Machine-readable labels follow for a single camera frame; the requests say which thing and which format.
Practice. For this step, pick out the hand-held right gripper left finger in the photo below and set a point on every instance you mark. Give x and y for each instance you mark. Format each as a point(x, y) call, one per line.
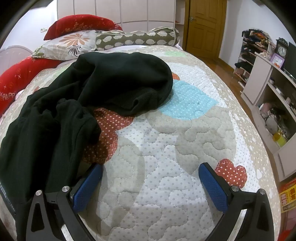
point(86, 188)

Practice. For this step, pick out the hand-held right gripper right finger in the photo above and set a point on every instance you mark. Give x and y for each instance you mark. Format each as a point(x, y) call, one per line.
point(214, 188)

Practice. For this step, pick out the black pants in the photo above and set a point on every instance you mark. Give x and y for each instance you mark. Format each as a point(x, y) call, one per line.
point(115, 81)

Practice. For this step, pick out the heart-patterned quilted bed cover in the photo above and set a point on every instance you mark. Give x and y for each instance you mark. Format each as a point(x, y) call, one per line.
point(161, 150)

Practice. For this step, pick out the red and yellow box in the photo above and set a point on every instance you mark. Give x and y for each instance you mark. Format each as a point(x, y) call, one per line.
point(288, 197)

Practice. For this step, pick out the yellow jar on shelf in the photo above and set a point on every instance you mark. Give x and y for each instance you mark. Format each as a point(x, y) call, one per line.
point(279, 140)

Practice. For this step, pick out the pale shelf unit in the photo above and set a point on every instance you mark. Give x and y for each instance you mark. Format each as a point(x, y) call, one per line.
point(259, 76)

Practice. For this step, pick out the red pillow with star print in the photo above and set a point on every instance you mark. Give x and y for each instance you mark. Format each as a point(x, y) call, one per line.
point(18, 78)

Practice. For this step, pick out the shoe rack with shoes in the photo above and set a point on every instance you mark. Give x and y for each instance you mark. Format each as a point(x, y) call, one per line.
point(247, 58)

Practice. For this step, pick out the floral white pillow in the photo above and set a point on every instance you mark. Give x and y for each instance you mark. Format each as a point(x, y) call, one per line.
point(69, 44)

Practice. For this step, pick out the black television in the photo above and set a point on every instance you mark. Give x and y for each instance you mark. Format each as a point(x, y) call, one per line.
point(291, 62)

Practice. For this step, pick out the dark mantel clock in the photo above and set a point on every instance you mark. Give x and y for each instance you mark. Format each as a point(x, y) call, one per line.
point(281, 49)

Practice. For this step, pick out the pale rounded headboard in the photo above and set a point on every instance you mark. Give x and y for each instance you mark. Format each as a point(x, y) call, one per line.
point(13, 49)

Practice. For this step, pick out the olive patterned bolster pillow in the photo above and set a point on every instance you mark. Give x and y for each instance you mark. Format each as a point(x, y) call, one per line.
point(138, 38)

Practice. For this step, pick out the wooden door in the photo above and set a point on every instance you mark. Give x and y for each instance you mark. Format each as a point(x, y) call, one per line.
point(205, 27)

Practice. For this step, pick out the red pillow with gold flowers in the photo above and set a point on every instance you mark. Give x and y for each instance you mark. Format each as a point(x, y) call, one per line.
point(76, 24)

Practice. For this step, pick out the white wardrobe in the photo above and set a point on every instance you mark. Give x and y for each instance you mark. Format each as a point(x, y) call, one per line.
point(129, 10)

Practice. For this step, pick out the wall switch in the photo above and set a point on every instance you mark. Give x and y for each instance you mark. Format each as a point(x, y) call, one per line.
point(43, 29)

